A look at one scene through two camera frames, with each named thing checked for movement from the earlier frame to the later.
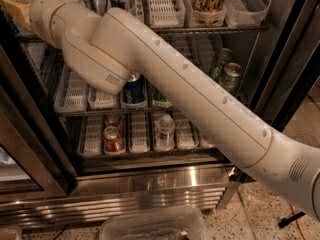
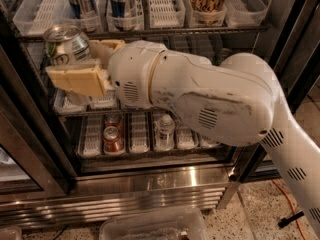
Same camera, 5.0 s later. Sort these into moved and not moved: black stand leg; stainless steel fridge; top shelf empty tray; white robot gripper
Moved: white robot gripper
Not moved: stainless steel fridge; top shelf empty tray; black stand leg
